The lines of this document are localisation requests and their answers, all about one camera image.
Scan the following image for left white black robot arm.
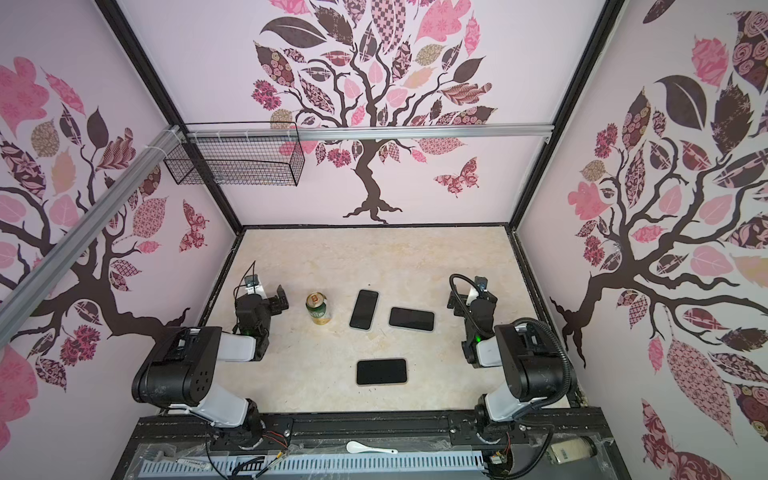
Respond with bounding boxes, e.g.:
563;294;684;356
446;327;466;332
131;286;289;450

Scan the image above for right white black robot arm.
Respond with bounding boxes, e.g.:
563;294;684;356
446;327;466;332
447;291;577;445

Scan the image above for black phone lying sideways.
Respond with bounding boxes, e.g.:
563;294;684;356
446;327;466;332
388;307;435;332

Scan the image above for green gold drink can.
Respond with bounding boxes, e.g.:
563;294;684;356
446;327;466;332
305;292;332;325

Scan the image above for white plastic spoon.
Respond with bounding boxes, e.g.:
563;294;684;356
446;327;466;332
345;441;398;455

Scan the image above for white power adapter box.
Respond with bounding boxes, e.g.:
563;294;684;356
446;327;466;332
547;437;597;465

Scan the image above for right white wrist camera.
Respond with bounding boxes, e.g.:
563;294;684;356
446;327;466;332
468;276;489;299

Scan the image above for black corrugated cable hose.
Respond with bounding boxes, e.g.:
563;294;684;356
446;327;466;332
448;273;578;397

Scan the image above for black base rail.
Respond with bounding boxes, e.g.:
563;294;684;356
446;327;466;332
129;407;612;451

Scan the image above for black wire basket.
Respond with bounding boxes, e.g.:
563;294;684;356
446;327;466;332
164;120;305;187

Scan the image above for white slotted cable duct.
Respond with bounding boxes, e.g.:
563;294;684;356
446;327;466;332
130;451;485;479

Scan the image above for grey aluminium rail back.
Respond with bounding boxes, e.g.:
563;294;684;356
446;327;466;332
185;123;554;141

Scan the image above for grey aluminium rail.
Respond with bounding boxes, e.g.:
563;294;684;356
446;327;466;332
1;125;183;345
185;123;554;141

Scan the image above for grey aluminium rail left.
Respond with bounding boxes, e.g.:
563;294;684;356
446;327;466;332
1;125;183;345

